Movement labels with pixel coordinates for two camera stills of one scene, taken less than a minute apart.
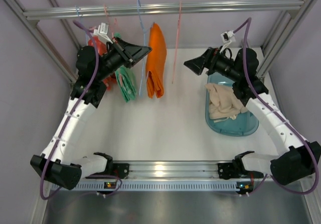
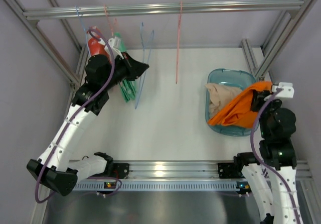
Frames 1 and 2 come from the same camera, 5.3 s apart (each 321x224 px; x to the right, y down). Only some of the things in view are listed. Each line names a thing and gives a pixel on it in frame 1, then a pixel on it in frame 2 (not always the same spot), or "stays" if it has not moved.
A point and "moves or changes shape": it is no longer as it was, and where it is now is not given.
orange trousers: [156, 63] to [237, 112]
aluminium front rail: [173, 170] stays
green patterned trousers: [126, 80] stays
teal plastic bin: [244, 124] stays
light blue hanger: [82, 21] stays
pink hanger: [177, 36] moves or changes shape
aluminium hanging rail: [221, 7] stays
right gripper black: [209, 62] to [259, 99]
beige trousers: [223, 103] stays
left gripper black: [123, 54] to [129, 69]
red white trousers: [110, 81] stays
